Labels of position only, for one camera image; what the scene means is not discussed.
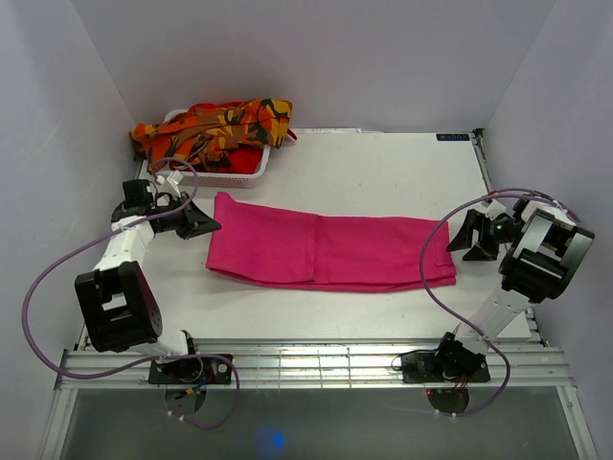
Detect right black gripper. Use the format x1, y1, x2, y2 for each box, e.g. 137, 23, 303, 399
445, 208, 524, 262

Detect pink trousers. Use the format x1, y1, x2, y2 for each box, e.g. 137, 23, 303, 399
206, 193, 457, 293

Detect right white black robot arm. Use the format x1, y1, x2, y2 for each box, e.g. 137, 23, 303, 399
432, 199, 595, 380

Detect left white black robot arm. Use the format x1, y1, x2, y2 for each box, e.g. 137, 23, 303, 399
75, 172, 221, 383

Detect orange camouflage trousers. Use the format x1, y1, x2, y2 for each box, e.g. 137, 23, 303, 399
129, 99, 295, 174

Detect white plastic basket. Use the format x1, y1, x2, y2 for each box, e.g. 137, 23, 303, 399
147, 101, 282, 188

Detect red garment in basket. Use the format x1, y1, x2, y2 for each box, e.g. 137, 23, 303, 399
168, 101, 270, 179

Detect blue label sticker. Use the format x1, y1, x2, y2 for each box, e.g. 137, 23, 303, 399
436, 133, 470, 142

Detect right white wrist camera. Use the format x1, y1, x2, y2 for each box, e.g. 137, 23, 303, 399
484, 199, 507, 220

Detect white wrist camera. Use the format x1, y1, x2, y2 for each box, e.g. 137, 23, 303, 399
484, 199, 507, 220
154, 171, 184, 193

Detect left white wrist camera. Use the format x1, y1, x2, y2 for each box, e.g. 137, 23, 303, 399
154, 171, 184, 193

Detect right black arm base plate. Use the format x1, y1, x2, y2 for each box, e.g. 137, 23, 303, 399
397, 350, 490, 383

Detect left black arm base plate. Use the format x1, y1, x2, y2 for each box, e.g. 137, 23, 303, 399
148, 354, 234, 386

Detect aluminium front rail frame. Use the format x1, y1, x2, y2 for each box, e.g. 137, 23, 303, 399
39, 339, 598, 459

